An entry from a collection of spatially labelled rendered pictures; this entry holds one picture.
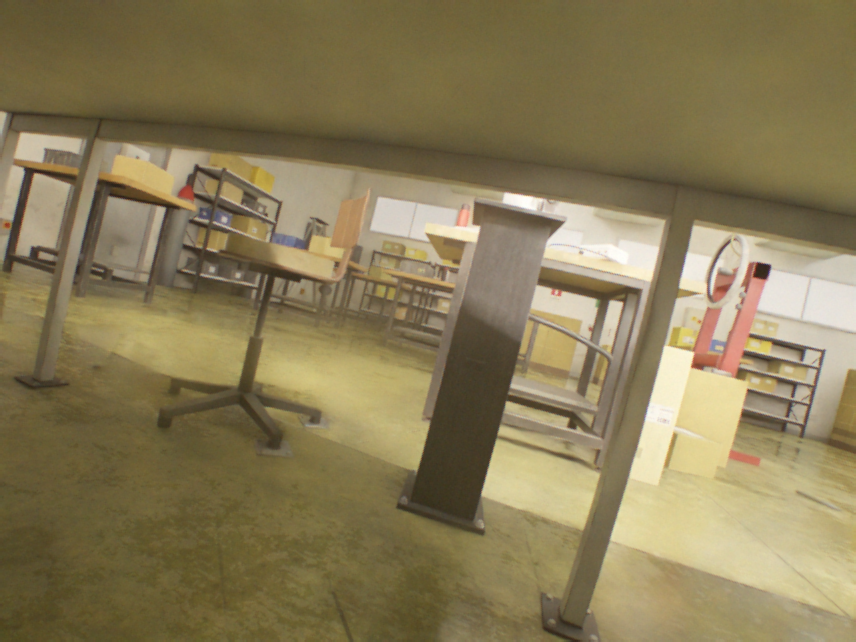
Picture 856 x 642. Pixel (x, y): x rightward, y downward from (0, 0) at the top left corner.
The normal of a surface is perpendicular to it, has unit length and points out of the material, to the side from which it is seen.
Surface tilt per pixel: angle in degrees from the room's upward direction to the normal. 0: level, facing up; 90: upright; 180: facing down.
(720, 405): 90
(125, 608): 0
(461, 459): 90
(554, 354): 90
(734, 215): 90
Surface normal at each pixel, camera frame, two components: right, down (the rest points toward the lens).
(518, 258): -0.15, -0.02
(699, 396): -0.40, -0.08
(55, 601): 0.25, -0.97
